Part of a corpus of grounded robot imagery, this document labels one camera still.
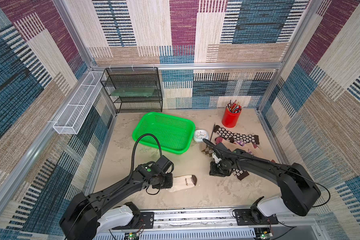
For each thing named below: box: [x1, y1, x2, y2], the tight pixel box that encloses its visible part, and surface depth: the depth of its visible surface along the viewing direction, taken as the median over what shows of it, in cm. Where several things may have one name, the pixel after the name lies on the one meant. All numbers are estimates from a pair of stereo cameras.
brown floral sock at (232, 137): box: [213, 125, 260, 145], surface depth 107 cm
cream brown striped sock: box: [166, 175, 198, 192], surface depth 87 cm
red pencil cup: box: [222, 102, 242, 128], surface depth 106 cm
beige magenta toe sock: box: [215, 137, 259, 153], surface depth 98 cm
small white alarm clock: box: [193, 129, 209, 143], surface depth 104 cm
